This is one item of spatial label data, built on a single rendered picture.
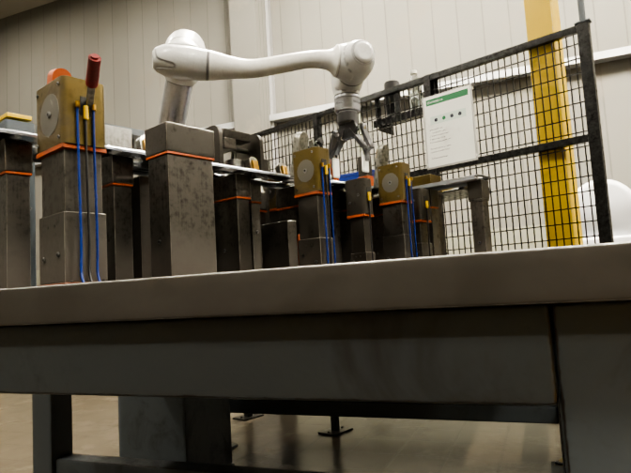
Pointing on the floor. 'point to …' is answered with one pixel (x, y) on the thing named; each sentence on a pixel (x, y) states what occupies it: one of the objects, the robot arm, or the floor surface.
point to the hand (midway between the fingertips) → (350, 171)
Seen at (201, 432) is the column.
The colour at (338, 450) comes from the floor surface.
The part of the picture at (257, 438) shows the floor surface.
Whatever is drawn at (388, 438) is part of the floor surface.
